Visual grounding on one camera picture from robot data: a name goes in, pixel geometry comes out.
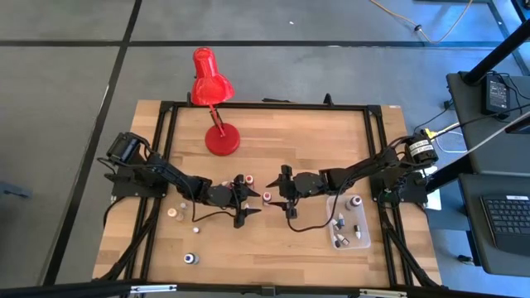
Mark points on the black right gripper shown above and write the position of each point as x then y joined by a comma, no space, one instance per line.
308,184

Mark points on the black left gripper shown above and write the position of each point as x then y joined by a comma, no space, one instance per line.
221,195

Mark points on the red food coloring squeeze bottle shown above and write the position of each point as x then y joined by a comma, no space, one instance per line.
267,196

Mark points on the purple food coloring squeeze bottle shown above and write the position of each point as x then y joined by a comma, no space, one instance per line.
355,202

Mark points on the blue food coloring squeeze bottle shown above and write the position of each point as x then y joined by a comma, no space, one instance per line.
190,258

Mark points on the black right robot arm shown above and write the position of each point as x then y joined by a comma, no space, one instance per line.
364,167

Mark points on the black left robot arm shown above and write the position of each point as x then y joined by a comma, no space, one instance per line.
165,171

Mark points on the clear plastic bin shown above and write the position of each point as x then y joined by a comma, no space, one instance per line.
364,219

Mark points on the black flat tool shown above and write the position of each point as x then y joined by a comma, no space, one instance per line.
275,100

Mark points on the red desk lamp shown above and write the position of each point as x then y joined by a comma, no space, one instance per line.
211,83

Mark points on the black stand pole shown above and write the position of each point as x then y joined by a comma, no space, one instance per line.
497,54
451,171

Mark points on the dark grey desk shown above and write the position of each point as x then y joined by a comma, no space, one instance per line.
472,232
497,157

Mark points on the black keyboard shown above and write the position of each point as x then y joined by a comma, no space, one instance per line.
509,219

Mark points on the black power adapter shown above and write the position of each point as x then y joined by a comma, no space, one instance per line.
496,95

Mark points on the black aluminium table frame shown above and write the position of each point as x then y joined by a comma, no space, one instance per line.
269,106

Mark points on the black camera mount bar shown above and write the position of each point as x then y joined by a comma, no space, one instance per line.
62,289

